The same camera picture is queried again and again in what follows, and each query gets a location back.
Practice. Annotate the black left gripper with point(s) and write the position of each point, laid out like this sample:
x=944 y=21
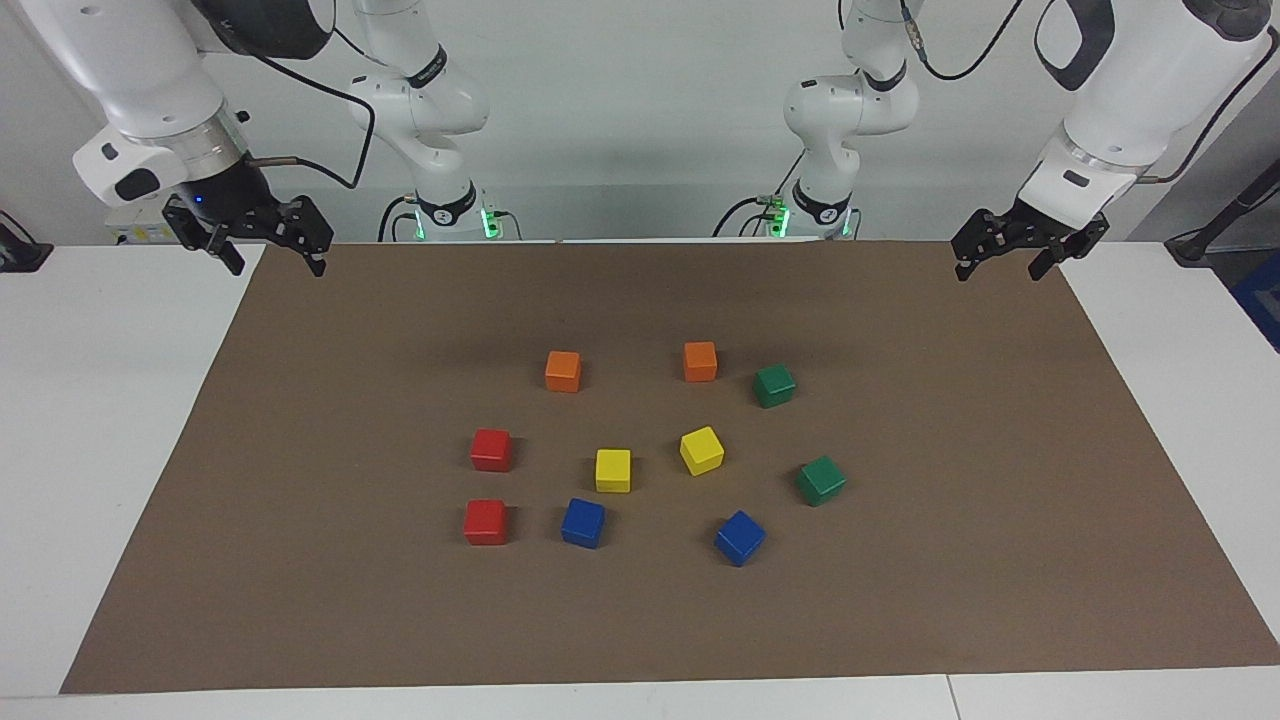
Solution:
x=1040 y=228

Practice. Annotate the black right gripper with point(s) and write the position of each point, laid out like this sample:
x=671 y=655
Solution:
x=225 y=200

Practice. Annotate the green wooden block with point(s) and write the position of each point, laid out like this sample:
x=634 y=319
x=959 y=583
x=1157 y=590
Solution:
x=821 y=481
x=774 y=386

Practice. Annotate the red wooden block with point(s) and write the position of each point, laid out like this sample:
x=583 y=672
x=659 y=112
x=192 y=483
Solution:
x=485 y=522
x=491 y=450

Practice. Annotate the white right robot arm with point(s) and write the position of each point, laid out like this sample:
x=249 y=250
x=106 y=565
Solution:
x=130 y=70

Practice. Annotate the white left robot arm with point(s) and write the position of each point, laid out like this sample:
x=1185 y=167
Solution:
x=1140 y=90

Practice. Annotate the black stand with pole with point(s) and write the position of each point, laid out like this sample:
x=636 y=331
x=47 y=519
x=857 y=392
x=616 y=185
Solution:
x=1215 y=230

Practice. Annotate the green lit base connector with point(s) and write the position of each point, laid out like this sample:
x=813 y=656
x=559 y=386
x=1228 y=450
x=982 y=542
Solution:
x=775 y=214
x=490 y=222

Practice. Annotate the black clamp base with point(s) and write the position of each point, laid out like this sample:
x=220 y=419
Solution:
x=20 y=252

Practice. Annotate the blue box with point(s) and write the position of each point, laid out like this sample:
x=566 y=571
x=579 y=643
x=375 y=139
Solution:
x=1262 y=300

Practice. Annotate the brown table mat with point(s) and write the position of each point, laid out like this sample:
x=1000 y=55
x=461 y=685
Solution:
x=300 y=560

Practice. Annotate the orange wooden block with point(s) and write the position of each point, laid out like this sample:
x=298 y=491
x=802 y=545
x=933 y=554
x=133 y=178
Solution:
x=563 y=371
x=700 y=361

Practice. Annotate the yellow wooden block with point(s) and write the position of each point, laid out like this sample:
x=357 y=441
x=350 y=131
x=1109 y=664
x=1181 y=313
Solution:
x=613 y=470
x=701 y=450

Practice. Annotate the blue wooden block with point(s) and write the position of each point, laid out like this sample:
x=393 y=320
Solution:
x=740 y=538
x=583 y=523

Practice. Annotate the white wall socket box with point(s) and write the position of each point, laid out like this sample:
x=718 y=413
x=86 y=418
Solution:
x=140 y=230

